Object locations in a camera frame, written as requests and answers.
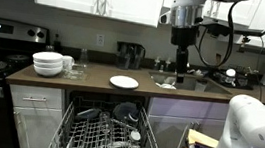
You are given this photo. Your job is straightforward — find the round white object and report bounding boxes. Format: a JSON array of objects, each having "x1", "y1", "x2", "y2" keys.
[{"x1": 225, "y1": 68, "x2": 237, "y2": 79}]

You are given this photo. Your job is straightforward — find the dark purple tool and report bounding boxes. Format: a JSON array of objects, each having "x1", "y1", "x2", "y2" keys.
[{"x1": 194, "y1": 141, "x2": 216, "y2": 148}]

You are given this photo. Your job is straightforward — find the white bowl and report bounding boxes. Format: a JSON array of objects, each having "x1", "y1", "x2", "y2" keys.
[
  {"x1": 32, "y1": 63, "x2": 64, "y2": 79},
  {"x1": 31, "y1": 50, "x2": 64, "y2": 66},
  {"x1": 32, "y1": 58, "x2": 63, "y2": 72}
]

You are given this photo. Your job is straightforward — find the white lower cabinet door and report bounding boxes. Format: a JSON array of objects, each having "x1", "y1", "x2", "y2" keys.
[{"x1": 8, "y1": 104, "x2": 66, "y2": 148}]

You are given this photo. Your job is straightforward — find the white sink base cabinet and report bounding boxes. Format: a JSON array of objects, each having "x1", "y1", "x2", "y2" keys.
[{"x1": 143, "y1": 94, "x2": 231, "y2": 148}]

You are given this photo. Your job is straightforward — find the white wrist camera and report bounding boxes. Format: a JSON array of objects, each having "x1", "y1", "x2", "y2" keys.
[{"x1": 158, "y1": 12, "x2": 172, "y2": 26}]

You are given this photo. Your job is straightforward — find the white cup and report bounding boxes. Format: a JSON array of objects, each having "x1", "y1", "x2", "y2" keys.
[{"x1": 194, "y1": 79, "x2": 208, "y2": 92}]

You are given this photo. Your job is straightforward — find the white mug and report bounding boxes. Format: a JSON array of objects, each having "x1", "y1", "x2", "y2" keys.
[{"x1": 61, "y1": 54, "x2": 76, "y2": 72}]

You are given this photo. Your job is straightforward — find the white drawer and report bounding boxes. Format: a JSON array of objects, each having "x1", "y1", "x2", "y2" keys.
[{"x1": 7, "y1": 83, "x2": 66, "y2": 112}]

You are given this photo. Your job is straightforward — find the silver cabinet handle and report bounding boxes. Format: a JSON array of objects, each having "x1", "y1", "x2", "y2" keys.
[
  {"x1": 93, "y1": 0, "x2": 102, "y2": 16},
  {"x1": 101, "y1": 0, "x2": 110, "y2": 17}
]

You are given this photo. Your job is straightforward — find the soap dispenser bottle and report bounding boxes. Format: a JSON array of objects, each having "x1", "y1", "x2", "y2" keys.
[
  {"x1": 164, "y1": 57, "x2": 173, "y2": 72},
  {"x1": 152, "y1": 55, "x2": 162, "y2": 71}
]

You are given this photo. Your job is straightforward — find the dark plastic container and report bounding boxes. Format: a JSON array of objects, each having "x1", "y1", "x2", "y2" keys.
[{"x1": 75, "y1": 106, "x2": 102, "y2": 124}]

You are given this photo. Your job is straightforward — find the black dish drying rack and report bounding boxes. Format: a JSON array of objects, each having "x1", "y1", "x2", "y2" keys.
[{"x1": 211, "y1": 66, "x2": 252, "y2": 90}]

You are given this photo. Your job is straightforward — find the tall clear glass jar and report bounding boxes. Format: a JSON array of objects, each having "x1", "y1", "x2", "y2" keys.
[{"x1": 78, "y1": 47, "x2": 90, "y2": 67}]

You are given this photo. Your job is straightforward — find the small white plate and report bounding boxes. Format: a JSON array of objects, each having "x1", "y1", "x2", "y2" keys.
[{"x1": 108, "y1": 73, "x2": 141, "y2": 92}]

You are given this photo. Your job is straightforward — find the kitchen sink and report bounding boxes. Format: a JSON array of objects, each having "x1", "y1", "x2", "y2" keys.
[{"x1": 147, "y1": 70, "x2": 235, "y2": 97}]

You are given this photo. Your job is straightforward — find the small glass jar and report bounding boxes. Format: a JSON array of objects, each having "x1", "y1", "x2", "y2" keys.
[{"x1": 44, "y1": 44, "x2": 55, "y2": 54}]

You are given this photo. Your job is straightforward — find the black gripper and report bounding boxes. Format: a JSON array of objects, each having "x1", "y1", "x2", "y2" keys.
[{"x1": 166, "y1": 23, "x2": 199, "y2": 85}]

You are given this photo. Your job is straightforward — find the clear glass dish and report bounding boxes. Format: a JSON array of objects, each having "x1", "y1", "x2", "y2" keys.
[{"x1": 63, "y1": 62, "x2": 89, "y2": 82}]

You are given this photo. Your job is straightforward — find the wooden board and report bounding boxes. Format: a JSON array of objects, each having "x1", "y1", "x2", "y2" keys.
[{"x1": 186, "y1": 128, "x2": 220, "y2": 148}]

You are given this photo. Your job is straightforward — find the white wall outlet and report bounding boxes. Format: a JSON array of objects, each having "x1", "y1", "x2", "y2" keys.
[{"x1": 94, "y1": 34, "x2": 106, "y2": 48}]

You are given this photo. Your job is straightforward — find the dark glass bottle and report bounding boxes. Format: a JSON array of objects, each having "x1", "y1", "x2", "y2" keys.
[{"x1": 52, "y1": 33, "x2": 64, "y2": 54}]

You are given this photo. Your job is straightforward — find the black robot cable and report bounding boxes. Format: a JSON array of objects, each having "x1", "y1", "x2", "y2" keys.
[{"x1": 193, "y1": 0, "x2": 239, "y2": 71}]

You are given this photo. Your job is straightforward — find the wire dishwasher rack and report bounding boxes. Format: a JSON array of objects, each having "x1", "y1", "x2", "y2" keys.
[{"x1": 46, "y1": 96, "x2": 169, "y2": 148}]

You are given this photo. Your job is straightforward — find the silver drawer handle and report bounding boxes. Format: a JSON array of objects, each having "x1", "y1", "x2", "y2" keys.
[{"x1": 22, "y1": 95, "x2": 47, "y2": 104}]

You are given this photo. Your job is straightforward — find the clear drinking glass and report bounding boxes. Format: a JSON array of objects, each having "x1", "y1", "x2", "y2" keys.
[{"x1": 97, "y1": 111, "x2": 112, "y2": 133}]

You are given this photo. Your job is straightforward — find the white cloth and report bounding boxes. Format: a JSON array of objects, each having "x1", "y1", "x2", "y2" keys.
[{"x1": 154, "y1": 81, "x2": 178, "y2": 91}]

